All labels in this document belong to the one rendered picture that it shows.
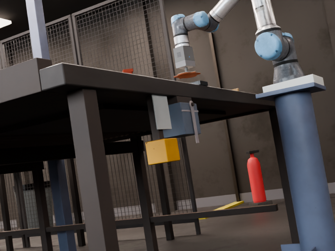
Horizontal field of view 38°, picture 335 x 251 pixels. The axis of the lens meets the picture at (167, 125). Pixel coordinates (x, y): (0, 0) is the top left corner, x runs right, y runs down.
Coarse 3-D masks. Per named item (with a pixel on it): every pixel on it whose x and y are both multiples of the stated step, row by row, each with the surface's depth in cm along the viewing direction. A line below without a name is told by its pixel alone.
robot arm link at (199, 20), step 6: (198, 12) 236; (204, 12) 236; (186, 18) 238; (192, 18) 236; (198, 18) 234; (204, 18) 235; (186, 24) 238; (192, 24) 237; (198, 24) 236; (204, 24) 236
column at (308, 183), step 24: (264, 96) 220; (288, 96) 219; (288, 120) 220; (312, 120) 219; (288, 144) 220; (312, 144) 217; (288, 168) 222; (312, 168) 216; (312, 192) 215; (312, 216) 214; (312, 240) 214
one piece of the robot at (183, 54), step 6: (174, 48) 242; (180, 48) 240; (186, 48) 241; (174, 54) 242; (180, 54) 240; (186, 54) 240; (192, 54) 244; (180, 60) 240; (186, 60) 239; (192, 60) 243; (180, 66) 240; (186, 66) 241; (192, 66) 243
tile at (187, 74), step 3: (183, 72) 236; (186, 72) 236; (189, 72) 237; (192, 72) 238; (195, 72) 240; (177, 75) 239; (180, 75) 239; (183, 75) 240; (186, 75) 241; (189, 75) 242; (192, 75) 244; (195, 75) 245; (180, 78) 247
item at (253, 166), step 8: (248, 152) 536; (256, 152) 538; (248, 160) 538; (256, 160) 534; (248, 168) 536; (256, 168) 532; (256, 176) 531; (256, 184) 530; (256, 192) 530; (264, 192) 532; (256, 200) 530; (264, 200) 530
